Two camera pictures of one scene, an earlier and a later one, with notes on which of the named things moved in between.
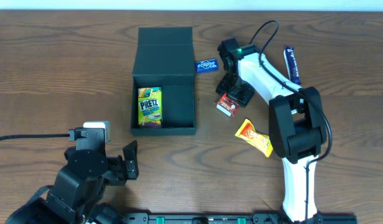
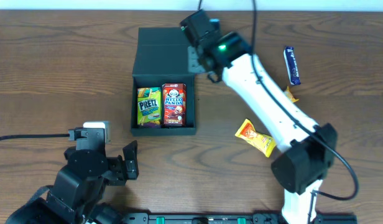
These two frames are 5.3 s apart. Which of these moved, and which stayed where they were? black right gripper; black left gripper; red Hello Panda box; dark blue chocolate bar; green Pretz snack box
Moved: red Hello Panda box; black right gripper
Stayed: dark blue chocolate bar; black left gripper; green Pretz snack box
